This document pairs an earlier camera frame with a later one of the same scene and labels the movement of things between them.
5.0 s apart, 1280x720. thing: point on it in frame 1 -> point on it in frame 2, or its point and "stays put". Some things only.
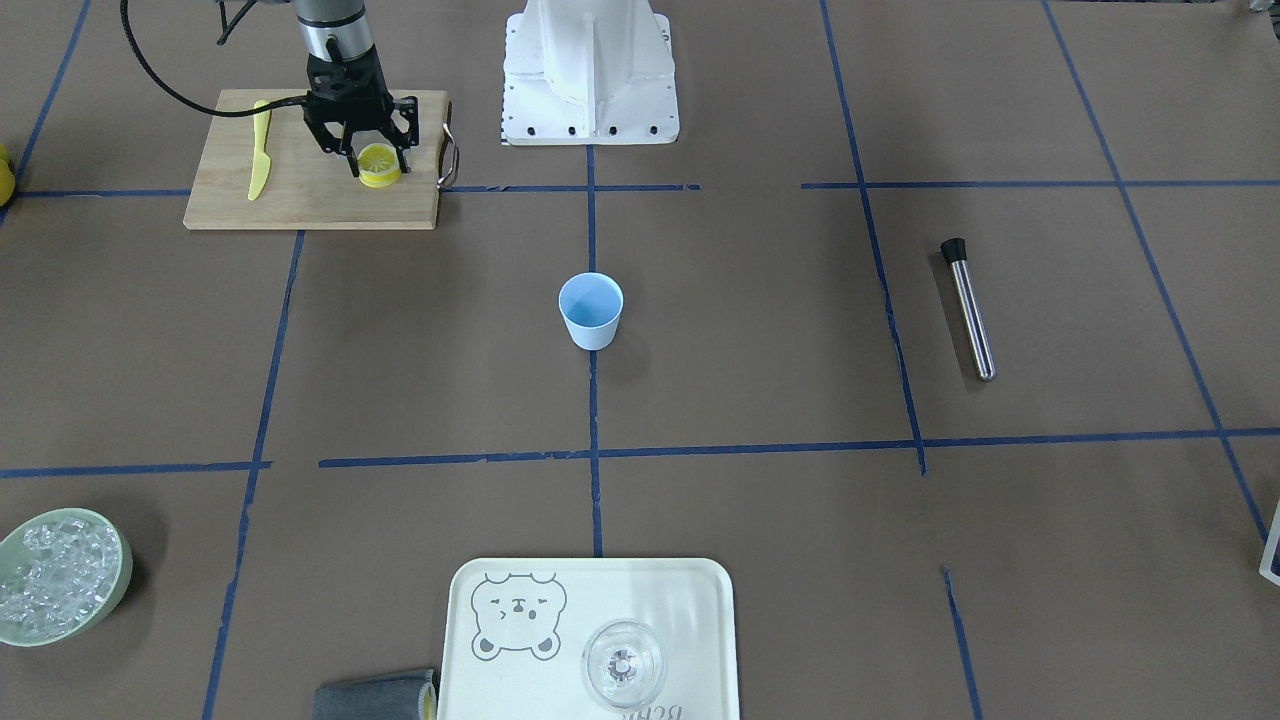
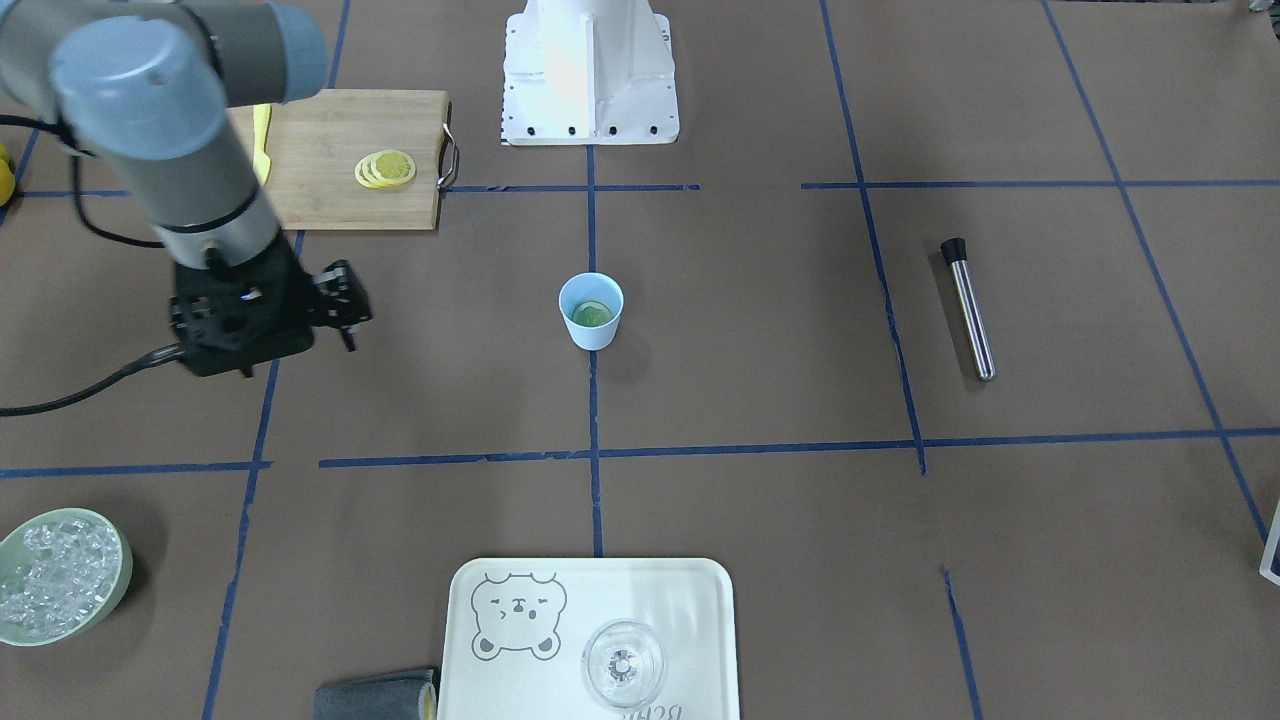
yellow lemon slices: x=378 y=165 stays put
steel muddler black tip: x=955 y=253 stays put
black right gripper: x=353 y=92 -> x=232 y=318
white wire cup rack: x=1265 y=567 stays put
